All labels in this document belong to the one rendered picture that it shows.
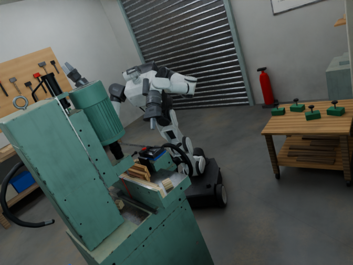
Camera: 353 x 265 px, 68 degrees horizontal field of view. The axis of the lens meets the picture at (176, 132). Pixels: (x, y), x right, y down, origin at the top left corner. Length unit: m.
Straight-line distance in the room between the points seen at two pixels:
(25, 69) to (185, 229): 3.90
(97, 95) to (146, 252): 0.84
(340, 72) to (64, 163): 2.54
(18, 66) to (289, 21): 4.00
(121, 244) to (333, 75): 2.44
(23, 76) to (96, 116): 3.57
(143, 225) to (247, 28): 3.29
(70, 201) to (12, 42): 3.89
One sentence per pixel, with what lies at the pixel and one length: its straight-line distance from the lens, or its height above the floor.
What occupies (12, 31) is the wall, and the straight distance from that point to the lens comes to 4.99.
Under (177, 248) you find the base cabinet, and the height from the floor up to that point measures 0.49.
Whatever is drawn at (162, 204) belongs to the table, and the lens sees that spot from 1.33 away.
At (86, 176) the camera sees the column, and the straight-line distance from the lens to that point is 1.31.
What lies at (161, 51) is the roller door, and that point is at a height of 1.20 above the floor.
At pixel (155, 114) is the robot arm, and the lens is 1.40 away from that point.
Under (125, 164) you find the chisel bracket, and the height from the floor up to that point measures 1.03.
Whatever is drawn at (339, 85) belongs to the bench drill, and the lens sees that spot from 3.02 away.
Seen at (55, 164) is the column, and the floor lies 1.27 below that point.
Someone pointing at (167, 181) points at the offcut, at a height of 0.94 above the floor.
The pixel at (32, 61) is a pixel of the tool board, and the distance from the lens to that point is 4.94.
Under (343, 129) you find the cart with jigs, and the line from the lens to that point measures 2.26.
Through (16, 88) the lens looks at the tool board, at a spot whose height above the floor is 1.55.
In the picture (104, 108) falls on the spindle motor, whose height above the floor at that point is 1.37.
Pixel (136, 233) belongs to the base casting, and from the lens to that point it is 1.41.
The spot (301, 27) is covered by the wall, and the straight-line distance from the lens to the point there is 3.89.
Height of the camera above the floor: 1.64
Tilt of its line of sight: 22 degrees down
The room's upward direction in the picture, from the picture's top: 21 degrees counter-clockwise
